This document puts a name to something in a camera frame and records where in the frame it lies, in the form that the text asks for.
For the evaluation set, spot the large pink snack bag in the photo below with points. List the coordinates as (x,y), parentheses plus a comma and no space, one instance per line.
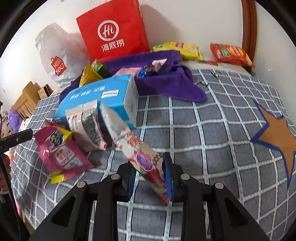
(60,153)

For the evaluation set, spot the orange Lays chips bag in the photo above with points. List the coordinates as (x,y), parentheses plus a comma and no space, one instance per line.
(230,54)

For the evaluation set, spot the patterned notebook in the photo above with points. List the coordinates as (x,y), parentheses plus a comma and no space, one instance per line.
(44,92)

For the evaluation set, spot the purple towel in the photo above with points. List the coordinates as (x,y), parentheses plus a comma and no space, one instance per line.
(173,79)

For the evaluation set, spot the long colourful wafer pack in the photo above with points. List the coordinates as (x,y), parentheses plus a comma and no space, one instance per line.
(144,159)

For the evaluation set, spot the blue Oreo mini pack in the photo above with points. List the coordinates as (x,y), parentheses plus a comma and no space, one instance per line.
(145,71)

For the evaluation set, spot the yellow triangular snack pack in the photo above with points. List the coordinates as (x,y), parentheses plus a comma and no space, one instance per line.
(88,76)

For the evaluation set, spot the blue tissue pack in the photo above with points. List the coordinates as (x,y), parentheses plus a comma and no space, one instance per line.
(118,92)

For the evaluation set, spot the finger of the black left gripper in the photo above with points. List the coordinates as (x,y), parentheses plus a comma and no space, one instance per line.
(15,139)

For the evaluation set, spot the newspaper sheet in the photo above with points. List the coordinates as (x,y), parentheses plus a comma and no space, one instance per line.
(194,65)

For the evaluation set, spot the grey checked blanket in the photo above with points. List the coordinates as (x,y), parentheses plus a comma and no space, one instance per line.
(210,141)

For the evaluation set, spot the green triangular snack pack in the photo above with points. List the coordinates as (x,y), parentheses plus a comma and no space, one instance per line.
(100,68)

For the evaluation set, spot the wooden headboard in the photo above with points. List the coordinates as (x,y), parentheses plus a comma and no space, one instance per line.
(27,102)

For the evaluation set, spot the red paper Haidilao bag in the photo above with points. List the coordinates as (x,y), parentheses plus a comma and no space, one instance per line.
(114,29)

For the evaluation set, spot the yellow Lays chips bag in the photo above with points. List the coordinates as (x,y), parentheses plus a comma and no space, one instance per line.
(187,51)

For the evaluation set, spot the light pink candy pack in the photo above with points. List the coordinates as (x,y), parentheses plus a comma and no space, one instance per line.
(157,64)

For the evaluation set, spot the person left hand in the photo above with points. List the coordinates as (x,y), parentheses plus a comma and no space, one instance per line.
(5,181)

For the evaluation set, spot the pink peach snack pack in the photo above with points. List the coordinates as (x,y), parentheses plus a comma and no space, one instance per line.
(124,71)

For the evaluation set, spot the white Miniso plastic bag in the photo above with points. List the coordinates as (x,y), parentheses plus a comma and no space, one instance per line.
(62,57)

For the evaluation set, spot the brown wooden door frame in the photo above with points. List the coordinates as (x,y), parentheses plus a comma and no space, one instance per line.
(249,29)

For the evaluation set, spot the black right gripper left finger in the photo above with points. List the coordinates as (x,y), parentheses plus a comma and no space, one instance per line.
(70,219)

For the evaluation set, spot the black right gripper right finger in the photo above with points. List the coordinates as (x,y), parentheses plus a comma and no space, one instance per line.
(215,204)

